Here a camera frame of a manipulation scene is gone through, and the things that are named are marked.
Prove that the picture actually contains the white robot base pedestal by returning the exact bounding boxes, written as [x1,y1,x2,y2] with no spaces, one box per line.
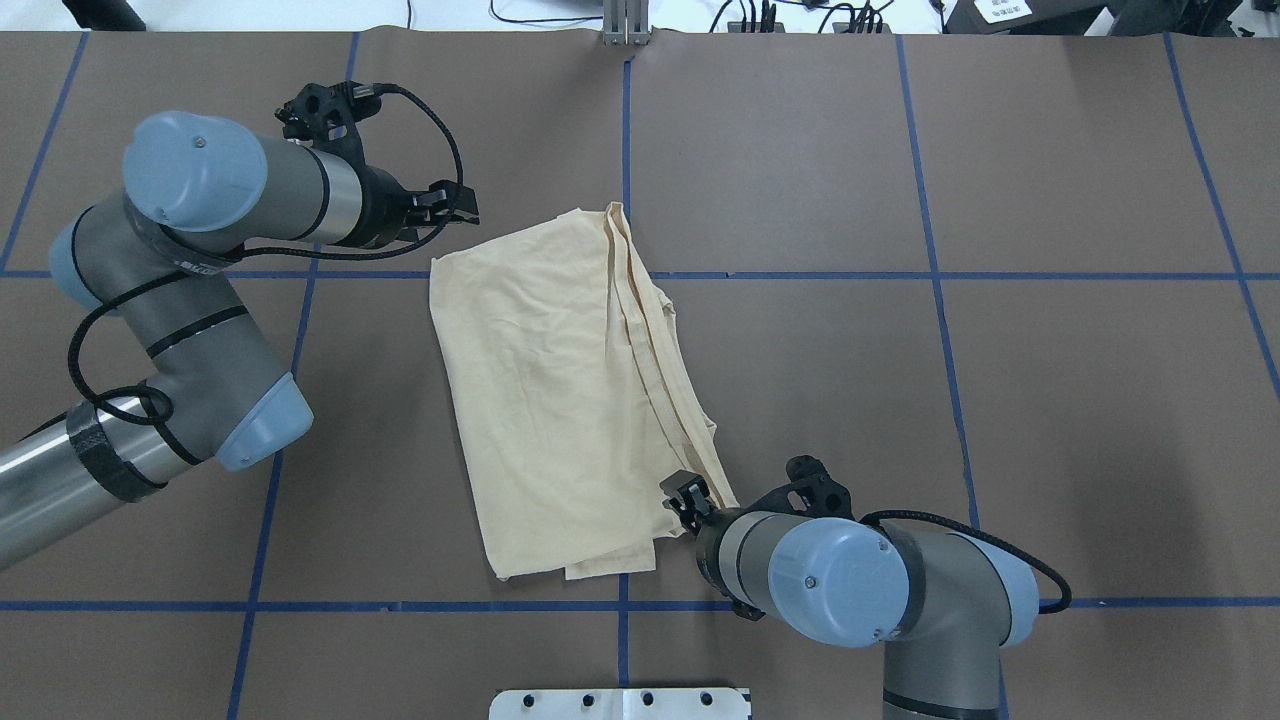
[488,687,754,719]

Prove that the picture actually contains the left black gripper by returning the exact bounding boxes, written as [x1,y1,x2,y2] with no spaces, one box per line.
[355,165,481,250]

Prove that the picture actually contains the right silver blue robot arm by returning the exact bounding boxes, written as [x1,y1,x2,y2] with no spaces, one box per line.
[660,455,1051,719]

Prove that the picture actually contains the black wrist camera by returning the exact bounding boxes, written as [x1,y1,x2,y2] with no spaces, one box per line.
[274,79,381,156]
[746,455,855,521]

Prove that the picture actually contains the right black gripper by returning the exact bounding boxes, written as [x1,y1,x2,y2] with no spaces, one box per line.
[660,470,744,591]

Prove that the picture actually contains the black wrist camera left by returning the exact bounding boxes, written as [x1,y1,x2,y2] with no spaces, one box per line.
[274,79,381,156]

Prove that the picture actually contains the cream long-sleeve printed shirt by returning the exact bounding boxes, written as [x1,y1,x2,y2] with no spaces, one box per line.
[428,202,739,580]

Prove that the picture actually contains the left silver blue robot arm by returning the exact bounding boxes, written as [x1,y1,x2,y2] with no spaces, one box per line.
[3,101,479,568]

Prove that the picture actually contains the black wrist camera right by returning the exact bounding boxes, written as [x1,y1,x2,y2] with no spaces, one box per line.
[746,455,855,521]

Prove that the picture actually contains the aluminium frame post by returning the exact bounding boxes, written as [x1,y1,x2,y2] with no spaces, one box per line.
[602,0,652,47]

